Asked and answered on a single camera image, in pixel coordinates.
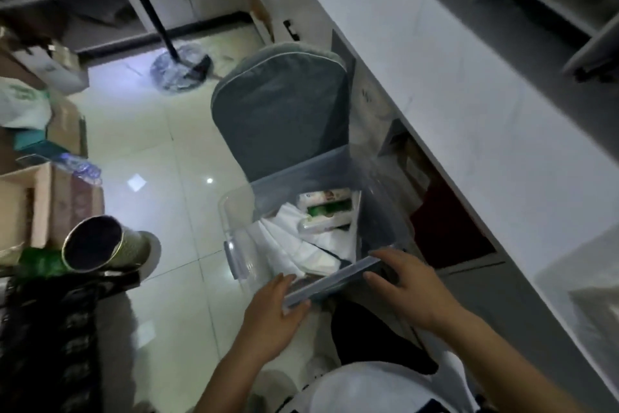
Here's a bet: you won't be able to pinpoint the person's right hand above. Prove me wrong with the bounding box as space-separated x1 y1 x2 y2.
363 248 466 337

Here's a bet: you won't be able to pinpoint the person's left hand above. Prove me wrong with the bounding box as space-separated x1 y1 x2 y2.
239 274 311 366

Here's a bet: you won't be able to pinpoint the blue-grey box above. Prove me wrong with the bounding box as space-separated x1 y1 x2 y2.
282 255 388 314

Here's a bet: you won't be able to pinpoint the person's left forearm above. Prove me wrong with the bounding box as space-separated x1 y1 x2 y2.
192 351 274 413

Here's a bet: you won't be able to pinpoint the person's right forearm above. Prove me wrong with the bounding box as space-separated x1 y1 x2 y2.
435 307 588 413

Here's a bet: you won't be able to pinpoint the person's black trousers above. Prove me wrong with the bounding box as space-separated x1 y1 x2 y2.
331 299 439 376

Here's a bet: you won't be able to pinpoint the white folded cloth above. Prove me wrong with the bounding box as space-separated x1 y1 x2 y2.
246 202 359 284

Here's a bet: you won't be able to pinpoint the dark red box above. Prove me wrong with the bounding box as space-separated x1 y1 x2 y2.
410 175 497 269

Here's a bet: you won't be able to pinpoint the green and white carton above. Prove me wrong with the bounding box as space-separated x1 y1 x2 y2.
295 189 362 235

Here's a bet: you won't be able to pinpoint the clear plastic storage bin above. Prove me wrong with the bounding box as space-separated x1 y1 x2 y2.
218 143 422 293

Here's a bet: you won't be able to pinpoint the person's white shirt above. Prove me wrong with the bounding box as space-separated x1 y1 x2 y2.
289 360 480 413

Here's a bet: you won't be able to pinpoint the grey covered chair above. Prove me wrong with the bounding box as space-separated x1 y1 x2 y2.
211 43 357 184

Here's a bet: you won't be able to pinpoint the metal cylinder tin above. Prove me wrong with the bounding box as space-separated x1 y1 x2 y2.
61 215 153 276

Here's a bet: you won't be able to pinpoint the dark patterned cloth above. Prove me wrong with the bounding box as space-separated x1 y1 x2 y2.
0 272 142 413

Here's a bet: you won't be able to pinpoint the blue crumpled plastic bag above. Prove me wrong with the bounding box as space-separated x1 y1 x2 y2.
50 152 103 186

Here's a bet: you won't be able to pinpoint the green packet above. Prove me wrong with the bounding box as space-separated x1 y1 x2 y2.
18 246 69 279

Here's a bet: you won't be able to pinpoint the large brown cardboard box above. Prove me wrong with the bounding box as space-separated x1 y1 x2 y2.
0 162 105 255

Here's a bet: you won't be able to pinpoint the small brown cardboard box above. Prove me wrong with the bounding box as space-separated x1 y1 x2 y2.
47 98 89 158

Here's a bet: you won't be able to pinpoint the white cardboard box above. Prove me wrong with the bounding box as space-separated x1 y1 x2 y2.
12 40 91 95

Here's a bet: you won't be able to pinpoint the white plastic bag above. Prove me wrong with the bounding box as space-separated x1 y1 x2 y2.
0 76 52 131

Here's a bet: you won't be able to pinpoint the mop with black handle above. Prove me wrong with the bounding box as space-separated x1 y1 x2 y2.
110 0 216 95

